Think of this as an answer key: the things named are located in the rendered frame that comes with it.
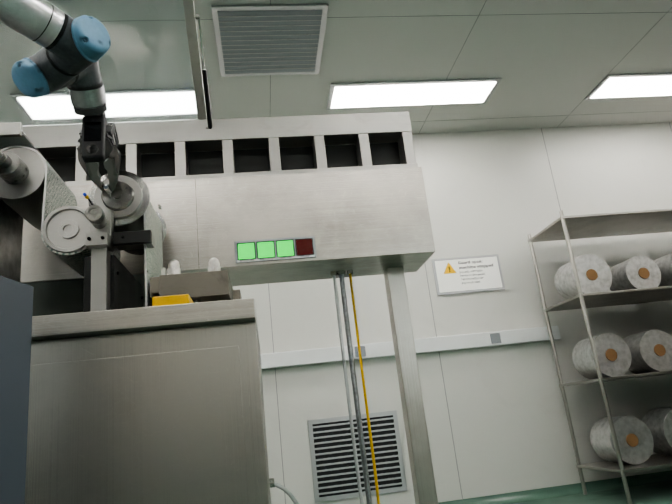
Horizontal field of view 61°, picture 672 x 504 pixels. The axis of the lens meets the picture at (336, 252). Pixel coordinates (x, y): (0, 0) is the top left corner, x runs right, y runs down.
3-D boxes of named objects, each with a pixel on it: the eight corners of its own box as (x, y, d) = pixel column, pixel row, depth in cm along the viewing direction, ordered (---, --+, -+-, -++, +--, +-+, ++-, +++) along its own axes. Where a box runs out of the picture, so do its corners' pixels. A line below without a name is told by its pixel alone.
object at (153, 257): (144, 284, 138) (143, 212, 143) (162, 304, 160) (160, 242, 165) (146, 284, 138) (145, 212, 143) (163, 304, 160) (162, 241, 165)
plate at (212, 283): (159, 299, 133) (159, 274, 134) (184, 328, 171) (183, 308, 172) (229, 294, 135) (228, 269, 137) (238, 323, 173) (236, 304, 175)
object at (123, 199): (124, 212, 140) (95, 202, 140) (126, 215, 142) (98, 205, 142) (137, 186, 142) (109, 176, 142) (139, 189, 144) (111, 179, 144)
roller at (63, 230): (40, 253, 136) (42, 206, 140) (75, 279, 161) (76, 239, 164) (93, 250, 138) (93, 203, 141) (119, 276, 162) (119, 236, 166)
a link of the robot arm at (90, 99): (100, 90, 125) (60, 92, 124) (104, 110, 127) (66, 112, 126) (106, 80, 131) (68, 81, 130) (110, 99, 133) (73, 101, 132)
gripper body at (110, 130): (120, 145, 141) (110, 97, 134) (115, 159, 134) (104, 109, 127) (88, 146, 140) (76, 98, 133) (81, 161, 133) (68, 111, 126)
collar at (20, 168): (-11, 175, 135) (-9, 150, 137) (1, 185, 141) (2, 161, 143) (18, 173, 136) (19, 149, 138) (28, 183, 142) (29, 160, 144)
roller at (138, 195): (94, 219, 140) (93, 177, 143) (120, 251, 164) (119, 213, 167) (143, 215, 141) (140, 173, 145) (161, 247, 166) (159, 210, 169)
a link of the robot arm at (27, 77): (29, 45, 107) (71, 33, 115) (0, 71, 113) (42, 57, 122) (55, 84, 109) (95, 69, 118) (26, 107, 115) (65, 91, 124)
